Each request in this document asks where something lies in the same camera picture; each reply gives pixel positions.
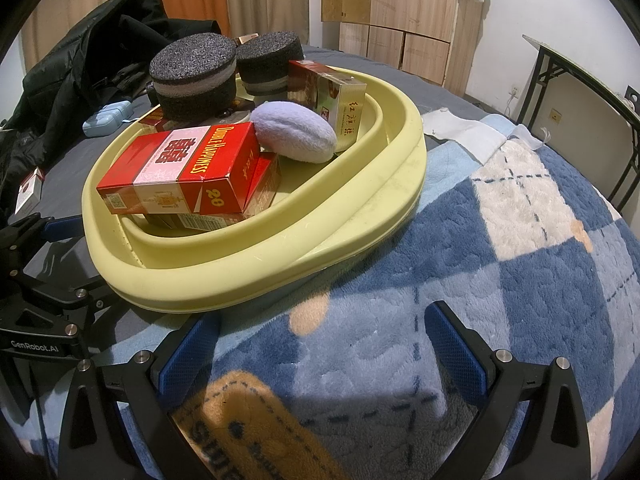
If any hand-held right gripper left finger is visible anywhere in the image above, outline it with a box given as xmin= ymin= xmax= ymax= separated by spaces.
xmin=57 ymin=315 xmax=223 ymax=480

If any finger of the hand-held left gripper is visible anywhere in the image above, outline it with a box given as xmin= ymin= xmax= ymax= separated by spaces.
xmin=0 ymin=212 xmax=85 ymax=271
xmin=10 ymin=280 xmax=110 ymax=331

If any white cloth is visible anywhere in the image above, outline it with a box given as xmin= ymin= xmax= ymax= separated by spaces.
xmin=422 ymin=107 xmax=546 ymax=166

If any black frame folding table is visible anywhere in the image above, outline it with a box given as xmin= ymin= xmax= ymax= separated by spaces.
xmin=521 ymin=34 xmax=640 ymax=211

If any light blue case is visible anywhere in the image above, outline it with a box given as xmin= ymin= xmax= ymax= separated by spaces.
xmin=81 ymin=101 xmax=135 ymax=137

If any blue checked fleece blanket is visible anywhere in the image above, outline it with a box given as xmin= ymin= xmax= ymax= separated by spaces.
xmin=0 ymin=110 xmax=640 ymax=480

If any purple plush pad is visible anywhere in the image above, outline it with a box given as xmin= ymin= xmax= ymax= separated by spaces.
xmin=249 ymin=101 xmax=337 ymax=164

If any small red white box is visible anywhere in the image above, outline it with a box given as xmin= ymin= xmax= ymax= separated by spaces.
xmin=14 ymin=167 xmax=47 ymax=216

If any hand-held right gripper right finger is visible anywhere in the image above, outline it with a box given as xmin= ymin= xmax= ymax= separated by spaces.
xmin=424 ymin=301 xmax=593 ymax=480

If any red orange cigarette box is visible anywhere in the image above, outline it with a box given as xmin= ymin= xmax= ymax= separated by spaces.
xmin=125 ymin=151 xmax=282 ymax=231

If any dark red gold box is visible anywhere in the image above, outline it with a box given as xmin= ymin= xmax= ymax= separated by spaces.
xmin=287 ymin=59 xmax=368 ymax=153

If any black jacket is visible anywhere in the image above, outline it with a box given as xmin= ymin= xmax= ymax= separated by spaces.
xmin=0 ymin=0 xmax=236 ymax=211

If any dark foam disc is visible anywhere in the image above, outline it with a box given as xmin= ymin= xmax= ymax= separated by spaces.
xmin=149 ymin=35 xmax=237 ymax=122
xmin=235 ymin=31 xmax=305 ymax=96

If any wooden wardrobe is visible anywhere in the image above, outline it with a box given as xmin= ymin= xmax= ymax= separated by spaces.
xmin=320 ymin=0 xmax=488 ymax=98

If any yellow plastic basin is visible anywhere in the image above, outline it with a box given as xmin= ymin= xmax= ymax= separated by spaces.
xmin=81 ymin=62 xmax=428 ymax=315

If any red white cigarette box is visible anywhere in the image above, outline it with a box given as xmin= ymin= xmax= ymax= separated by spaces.
xmin=96 ymin=121 xmax=262 ymax=216

